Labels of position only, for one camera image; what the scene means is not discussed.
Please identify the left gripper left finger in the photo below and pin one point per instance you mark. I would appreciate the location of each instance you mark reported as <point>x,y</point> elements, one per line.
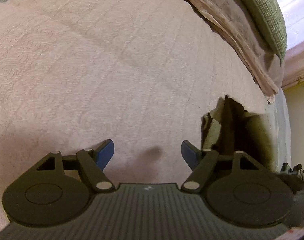
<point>58,187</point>

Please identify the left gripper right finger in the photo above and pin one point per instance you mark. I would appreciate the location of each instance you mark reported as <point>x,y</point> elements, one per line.
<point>236,187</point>

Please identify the grey and black sweatshirt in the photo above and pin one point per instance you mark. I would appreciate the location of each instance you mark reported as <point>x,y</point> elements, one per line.
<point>230,128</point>

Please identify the pink and grey bedspread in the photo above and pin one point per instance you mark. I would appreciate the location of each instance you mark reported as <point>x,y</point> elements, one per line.
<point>140,72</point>

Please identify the folded beige blanket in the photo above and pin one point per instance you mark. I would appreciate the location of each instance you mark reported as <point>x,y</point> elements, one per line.
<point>232,20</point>

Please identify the green pillow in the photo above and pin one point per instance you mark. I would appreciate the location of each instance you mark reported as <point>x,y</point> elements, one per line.
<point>269,19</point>

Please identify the pink window curtain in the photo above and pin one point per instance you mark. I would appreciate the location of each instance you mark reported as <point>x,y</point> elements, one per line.
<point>293,13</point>

